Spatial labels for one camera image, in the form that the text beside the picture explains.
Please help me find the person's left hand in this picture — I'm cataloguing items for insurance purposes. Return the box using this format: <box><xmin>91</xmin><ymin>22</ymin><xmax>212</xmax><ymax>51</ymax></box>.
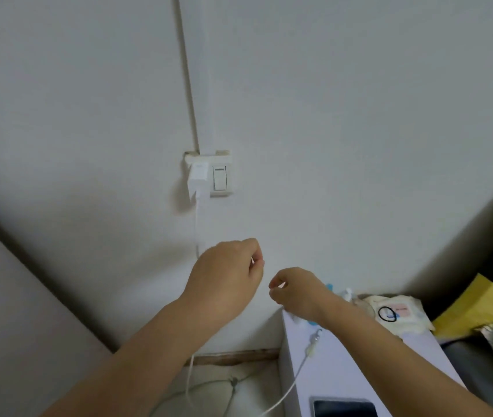
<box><xmin>182</xmin><ymin>238</ymin><xmax>265</xmax><ymax>333</ymax></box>

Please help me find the person's right hand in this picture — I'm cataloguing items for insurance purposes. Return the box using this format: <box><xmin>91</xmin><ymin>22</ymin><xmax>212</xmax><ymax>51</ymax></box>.
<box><xmin>268</xmin><ymin>267</ymin><xmax>341</xmax><ymax>327</ymax></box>

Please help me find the thin white charger cable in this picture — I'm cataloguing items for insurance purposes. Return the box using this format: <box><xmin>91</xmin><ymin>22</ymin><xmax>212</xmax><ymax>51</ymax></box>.
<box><xmin>184</xmin><ymin>196</ymin><xmax>256</xmax><ymax>409</ymax></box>

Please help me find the person's right forearm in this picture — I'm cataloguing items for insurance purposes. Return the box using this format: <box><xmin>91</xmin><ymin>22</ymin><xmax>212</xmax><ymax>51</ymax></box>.
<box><xmin>321</xmin><ymin>297</ymin><xmax>493</xmax><ymax>417</ymax></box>

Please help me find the person's left forearm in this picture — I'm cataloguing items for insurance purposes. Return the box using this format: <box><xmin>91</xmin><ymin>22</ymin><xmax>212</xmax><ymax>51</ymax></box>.
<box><xmin>40</xmin><ymin>296</ymin><xmax>220</xmax><ymax>417</ymax></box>

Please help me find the brown wooden baseboard strip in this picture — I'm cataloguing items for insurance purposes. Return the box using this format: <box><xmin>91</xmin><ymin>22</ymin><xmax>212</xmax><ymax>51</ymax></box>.
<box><xmin>185</xmin><ymin>348</ymin><xmax>280</xmax><ymax>366</ymax></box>

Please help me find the white bedside cabinet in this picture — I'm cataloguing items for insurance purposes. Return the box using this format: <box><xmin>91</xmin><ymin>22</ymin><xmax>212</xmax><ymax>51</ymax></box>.
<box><xmin>279</xmin><ymin>307</ymin><xmax>467</xmax><ymax>417</ymax></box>

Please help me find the white charger adapter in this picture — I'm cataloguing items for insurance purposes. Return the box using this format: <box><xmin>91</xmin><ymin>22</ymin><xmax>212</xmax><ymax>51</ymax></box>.
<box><xmin>187</xmin><ymin>163</ymin><xmax>211</xmax><ymax>201</ymax></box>

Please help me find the black smartphone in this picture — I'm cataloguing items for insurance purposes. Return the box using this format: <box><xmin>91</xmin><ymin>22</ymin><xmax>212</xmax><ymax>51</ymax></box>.
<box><xmin>309</xmin><ymin>397</ymin><xmax>378</xmax><ymax>417</ymax></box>

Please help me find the white wet wipes packet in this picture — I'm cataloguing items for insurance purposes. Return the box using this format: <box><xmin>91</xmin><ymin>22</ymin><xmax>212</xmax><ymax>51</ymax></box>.
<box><xmin>365</xmin><ymin>294</ymin><xmax>435</xmax><ymax>336</ymax></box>

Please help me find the yellow paper envelope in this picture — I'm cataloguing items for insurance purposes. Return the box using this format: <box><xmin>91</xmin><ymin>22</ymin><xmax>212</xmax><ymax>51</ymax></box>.
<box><xmin>431</xmin><ymin>273</ymin><xmax>493</xmax><ymax>340</ymax></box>

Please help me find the dark grey sofa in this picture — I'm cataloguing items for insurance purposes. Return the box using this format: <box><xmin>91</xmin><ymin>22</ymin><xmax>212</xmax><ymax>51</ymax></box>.
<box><xmin>441</xmin><ymin>175</ymin><xmax>493</xmax><ymax>417</ymax></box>

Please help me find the white cable with plug connector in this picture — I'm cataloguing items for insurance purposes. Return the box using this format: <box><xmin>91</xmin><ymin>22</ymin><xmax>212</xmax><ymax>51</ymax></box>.
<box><xmin>259</xmin><ymin>329</ymin><xmax>323</xmax><ymax>417</ymax></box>

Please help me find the white wall socket switch plate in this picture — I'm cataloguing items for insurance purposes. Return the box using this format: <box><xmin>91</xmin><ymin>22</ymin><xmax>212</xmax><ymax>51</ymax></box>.
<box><xmin>184</xmin><ymin>150</ymin><xmax>233</xmax><ymax>198</ymax></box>

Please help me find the grey floor cable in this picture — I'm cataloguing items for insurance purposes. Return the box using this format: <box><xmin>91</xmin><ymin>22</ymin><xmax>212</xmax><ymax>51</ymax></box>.
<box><xmin>148</xmin><ymin>372</ymin><xmax>269</xmax><ymax>417</ymax></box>

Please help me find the white wall cable conduit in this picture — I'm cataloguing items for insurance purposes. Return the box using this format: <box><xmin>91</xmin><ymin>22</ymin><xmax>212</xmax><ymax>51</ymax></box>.
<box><xmin>173</xmin><ymin>0</ymin><xmax>218</xmax><ymax>155</ymax></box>

